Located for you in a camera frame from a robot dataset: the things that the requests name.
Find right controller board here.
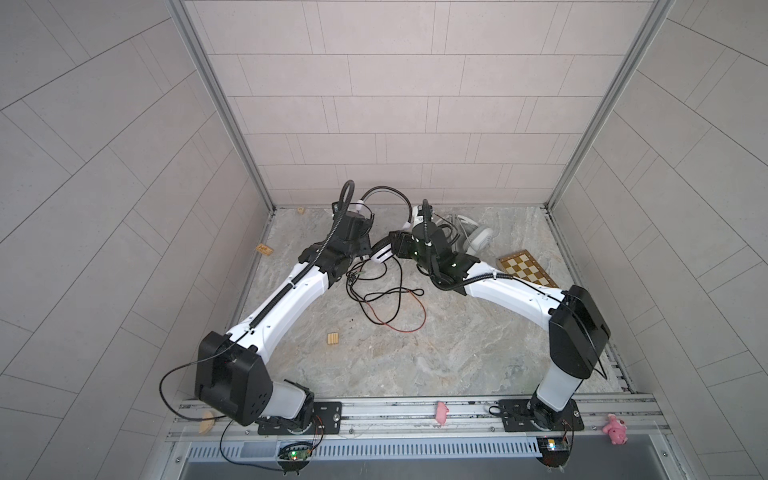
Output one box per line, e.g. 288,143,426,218
536,437,571,468

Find controller board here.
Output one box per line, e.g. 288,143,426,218
277,441,314,474
536,437,571,468

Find left controller board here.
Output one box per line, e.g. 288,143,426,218
277,441,314,474

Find wooden piece on rail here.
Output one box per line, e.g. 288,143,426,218
198,411,216,435

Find wooden chessboard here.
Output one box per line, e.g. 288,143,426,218
496,249,558,288

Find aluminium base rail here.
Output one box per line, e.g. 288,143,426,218
158,393,671,442

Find pink clip on rail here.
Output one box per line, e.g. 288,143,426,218
434,401,450,426

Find black white headphones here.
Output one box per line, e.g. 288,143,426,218
352,185,415,264

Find pink plush toy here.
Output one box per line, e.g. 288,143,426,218
602,414,628,445

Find white grey headphones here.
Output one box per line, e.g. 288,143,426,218
439,214,494,256

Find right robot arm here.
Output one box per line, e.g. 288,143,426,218
374,222,611,431

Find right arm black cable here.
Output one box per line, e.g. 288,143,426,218
419,199,608,380

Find black red headphone cable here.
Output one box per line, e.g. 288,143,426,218
344,254,428,335

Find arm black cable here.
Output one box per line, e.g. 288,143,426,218
419,199,608,380
158,179,356,421

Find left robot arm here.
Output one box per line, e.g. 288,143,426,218
195,211,374,431

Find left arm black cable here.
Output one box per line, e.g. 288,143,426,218
158,179,356,421

